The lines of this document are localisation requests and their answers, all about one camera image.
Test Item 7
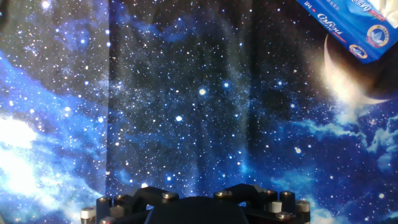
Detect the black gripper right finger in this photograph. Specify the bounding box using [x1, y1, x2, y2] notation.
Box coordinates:
[213, 183, 311, 224]

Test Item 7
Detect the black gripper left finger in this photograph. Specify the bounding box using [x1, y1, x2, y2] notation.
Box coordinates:
[80, 185, 180, 224]

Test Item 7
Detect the galaxy and forest print cloth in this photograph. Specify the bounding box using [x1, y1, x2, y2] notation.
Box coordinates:
[0, 0, 398, 224]

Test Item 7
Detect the blue tissue box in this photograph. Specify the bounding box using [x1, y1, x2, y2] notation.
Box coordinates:
[295, 0, 398, 65]

